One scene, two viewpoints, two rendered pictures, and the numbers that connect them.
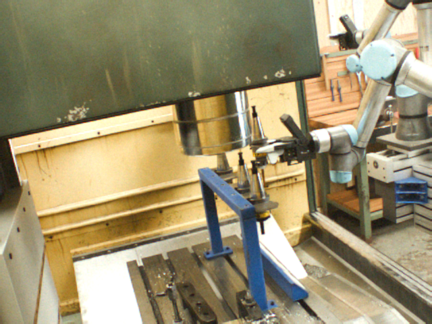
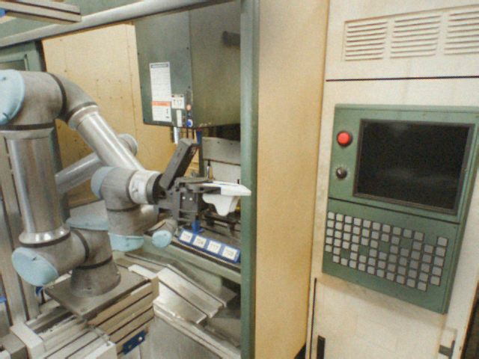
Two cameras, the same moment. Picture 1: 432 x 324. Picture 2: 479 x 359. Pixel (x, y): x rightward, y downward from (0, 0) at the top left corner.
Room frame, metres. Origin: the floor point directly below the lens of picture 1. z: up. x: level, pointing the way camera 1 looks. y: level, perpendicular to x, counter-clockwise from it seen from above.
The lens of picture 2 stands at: (2.89, -1.02, 1.76)
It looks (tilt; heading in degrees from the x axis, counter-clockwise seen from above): 16 degrees down; 141
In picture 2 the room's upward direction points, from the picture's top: straight up
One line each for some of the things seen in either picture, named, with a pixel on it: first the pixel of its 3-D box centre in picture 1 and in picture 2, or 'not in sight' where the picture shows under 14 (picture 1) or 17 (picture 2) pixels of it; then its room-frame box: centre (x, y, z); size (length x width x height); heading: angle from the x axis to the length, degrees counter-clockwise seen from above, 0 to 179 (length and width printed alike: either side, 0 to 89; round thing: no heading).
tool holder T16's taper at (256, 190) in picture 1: (256, 184); not in sight; (1.31, -0.10, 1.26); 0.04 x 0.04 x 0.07
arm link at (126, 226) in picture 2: not in sight; (130, 223); (2.17, -0.78, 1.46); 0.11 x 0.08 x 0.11; 120
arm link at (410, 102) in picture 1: (412, 95); (87, 237); (1.88, -0.81, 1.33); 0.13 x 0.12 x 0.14; 120
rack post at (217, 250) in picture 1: (211, 216); not in sight; (1.67, 0.04, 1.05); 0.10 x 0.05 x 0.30; 104
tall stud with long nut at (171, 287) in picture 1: (173, 302); not in sight; (1.26, 0.18, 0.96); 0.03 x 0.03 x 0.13
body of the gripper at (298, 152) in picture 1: (297, 148); not in sight; (1.57, -0.27, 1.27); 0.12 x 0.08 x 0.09; 103
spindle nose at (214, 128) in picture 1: (211, 118); (182, 132); (1.03, -0.01, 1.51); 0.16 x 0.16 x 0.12
